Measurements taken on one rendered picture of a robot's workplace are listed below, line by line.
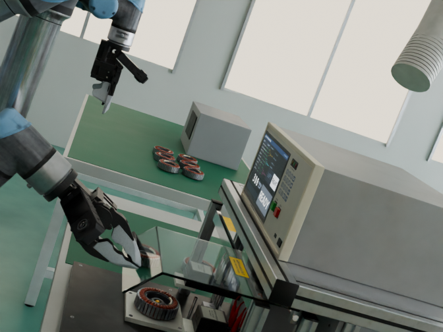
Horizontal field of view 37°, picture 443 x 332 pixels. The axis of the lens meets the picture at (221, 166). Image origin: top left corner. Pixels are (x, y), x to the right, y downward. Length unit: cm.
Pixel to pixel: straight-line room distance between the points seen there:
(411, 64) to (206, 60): 371
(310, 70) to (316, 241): 501
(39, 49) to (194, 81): 489
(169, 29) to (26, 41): 481
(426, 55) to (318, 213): 140
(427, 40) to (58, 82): 406
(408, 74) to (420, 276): 132
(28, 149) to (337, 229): 61
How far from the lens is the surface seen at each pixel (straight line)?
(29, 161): 116
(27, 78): 126
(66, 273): 185
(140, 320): 165
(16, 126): 116
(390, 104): 659
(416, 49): 262
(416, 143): 679
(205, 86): 612
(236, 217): 159
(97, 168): 297
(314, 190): 129
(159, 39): 603
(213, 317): 146
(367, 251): 137
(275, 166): 151
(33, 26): 125
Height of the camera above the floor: 150
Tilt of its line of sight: 11 degrees down
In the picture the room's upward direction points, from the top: 20 degrees clockwise
